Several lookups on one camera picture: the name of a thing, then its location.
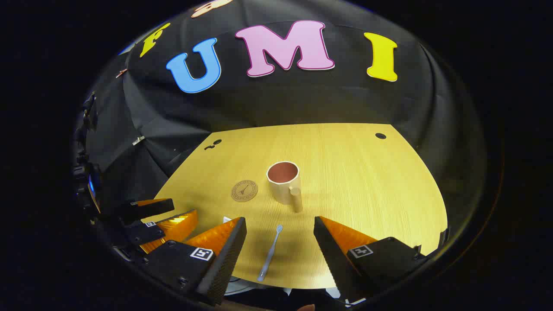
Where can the silver metal clip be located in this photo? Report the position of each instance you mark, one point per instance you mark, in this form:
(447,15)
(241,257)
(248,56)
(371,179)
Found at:
(138,140)

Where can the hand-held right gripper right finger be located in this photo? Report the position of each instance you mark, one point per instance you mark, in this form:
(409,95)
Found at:
(335,259)

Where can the round brown coaster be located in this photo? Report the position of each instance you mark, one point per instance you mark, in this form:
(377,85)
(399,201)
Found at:
(244,191)

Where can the wooden desktop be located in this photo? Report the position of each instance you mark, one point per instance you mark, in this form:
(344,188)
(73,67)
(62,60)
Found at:
(367,194)

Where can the copper clip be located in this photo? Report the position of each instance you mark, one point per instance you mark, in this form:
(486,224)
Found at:
(122,72)

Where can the beige cup with pink inside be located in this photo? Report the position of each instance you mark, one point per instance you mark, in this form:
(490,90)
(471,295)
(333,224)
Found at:
(285,185)

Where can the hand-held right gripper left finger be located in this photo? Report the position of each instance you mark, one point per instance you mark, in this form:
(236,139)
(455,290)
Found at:
(229,259)

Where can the light blue toothbrush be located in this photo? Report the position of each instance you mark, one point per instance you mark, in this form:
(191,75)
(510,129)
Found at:
(270,252)

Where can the black backdrop cloth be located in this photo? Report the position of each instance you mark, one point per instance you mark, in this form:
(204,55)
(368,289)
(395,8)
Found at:
(281,103)

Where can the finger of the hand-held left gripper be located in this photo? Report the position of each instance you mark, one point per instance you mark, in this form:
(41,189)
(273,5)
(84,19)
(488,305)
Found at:
(144,233)
(151,208)

